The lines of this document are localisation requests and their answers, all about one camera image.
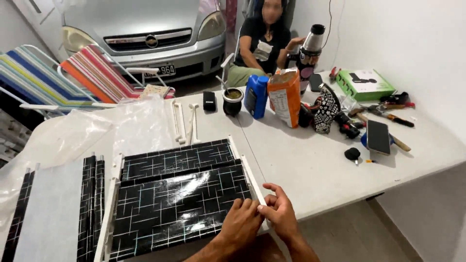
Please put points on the person's right hand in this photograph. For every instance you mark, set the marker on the person's right hand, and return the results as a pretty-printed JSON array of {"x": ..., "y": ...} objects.
[{"x": 284, "y": 216}]

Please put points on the person's left hand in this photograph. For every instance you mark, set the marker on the person's left hand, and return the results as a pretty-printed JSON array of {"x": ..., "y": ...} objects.
[{"x": 238, "y": 227}]

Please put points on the black patterned white-framed shelf panel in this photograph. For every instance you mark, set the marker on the black patterned white-framed shelf panel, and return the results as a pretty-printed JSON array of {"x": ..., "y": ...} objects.
[
  {"x": 174, "y": 158},
  {"x": 171, "y": 207}
]

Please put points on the black round knob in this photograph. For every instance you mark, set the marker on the black round knob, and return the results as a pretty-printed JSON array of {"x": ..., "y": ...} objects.
[{"x": 352, "y": 153}]

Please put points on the black red power tool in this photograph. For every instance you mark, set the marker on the black red power tool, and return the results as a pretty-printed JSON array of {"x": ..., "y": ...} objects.
[{"x": 305, "y": 114}]

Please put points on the blue round tape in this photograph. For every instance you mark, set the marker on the blue round tape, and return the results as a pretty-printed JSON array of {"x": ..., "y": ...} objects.
[{"x": 363, "y": 140}]

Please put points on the black tool attachments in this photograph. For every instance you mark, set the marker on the black tool attachments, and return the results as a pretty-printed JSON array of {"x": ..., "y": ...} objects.
[{"x": 347, "y": 125}]

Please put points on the black white patterned pouch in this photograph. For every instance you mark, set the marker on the black white patterned pouch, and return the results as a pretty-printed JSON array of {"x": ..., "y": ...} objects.
[{"x": 327, "y": 109}]

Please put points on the orange paper packet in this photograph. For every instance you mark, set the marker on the orange paper packet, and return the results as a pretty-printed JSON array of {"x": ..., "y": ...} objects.
[{"x": 285, "y": 98}]

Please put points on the smartphone with dark screen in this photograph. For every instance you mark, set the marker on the smartphone with dark screen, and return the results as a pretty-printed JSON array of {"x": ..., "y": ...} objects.
[{"x": 378, "y": 137}]

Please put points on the blue plastic bottle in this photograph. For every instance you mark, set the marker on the blue plastic bottle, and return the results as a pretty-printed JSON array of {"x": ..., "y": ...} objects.
[{"x": 256, "y": 96}]

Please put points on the black mate cup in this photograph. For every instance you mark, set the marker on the black mate cup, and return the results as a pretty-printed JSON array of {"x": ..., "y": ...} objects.
[{"x": 233, "y": 103}]

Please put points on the small black case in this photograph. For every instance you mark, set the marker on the small black case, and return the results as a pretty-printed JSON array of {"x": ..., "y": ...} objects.
[{"x": 209, "y": 100}]

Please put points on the small clear plastic bag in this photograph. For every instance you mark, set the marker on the small clear plastic bag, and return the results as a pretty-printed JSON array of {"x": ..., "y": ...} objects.
[{"x": 348, "y": 103}]

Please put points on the clear plastic wrapping sheet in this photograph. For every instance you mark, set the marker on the clear plastic wrapping sheet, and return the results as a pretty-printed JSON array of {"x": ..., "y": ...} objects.
[{"x": 138, "y": 123}]

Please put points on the metal mate straw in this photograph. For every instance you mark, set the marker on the metal mate straw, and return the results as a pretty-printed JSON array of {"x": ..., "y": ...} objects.
[{"x": 222, "y": 83}]

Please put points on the narrow black patterned fabric panel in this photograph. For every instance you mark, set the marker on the narrow black patterned fabric panel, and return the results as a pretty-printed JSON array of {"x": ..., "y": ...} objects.
[
  {"x": 18, "y": 218},
  {"x": 91, "y": 203}
]

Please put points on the green and white box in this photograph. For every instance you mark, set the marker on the green and white box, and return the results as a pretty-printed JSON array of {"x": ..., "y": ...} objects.
[{"x": 364, "y": 85}]

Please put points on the small patterned notebook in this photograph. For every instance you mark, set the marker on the small patterned notebook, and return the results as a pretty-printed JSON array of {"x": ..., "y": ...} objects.
[{"x": 155, "y": 91}]

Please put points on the white plastic chair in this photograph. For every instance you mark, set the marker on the white plastic chair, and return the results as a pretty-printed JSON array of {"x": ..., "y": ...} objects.
[{"x": 229, "y": 63}]

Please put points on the steel and black thermos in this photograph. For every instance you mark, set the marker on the steel and black thermos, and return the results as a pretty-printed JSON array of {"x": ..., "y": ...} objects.
[{"x": 311, "y": 51}]

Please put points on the red striped folding chair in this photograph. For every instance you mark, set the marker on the red striped folding chair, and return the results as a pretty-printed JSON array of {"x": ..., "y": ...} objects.
[{"x": 94, "y": 74}]

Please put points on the silver car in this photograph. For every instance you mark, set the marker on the silver car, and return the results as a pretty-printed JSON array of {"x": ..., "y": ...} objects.
[{"x": 145, "y": 32}]

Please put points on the blue striped folding chair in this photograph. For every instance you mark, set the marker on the blue striped folding chair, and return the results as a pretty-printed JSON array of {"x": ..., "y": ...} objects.
[{"x": 40, "y": 78}]

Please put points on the white plastic frame rail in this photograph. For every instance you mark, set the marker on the white plastic frame rail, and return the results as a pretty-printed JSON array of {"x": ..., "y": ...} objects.
[
  {"x": 179, "y": 122},
  {"x": 193, "y": 123}
]

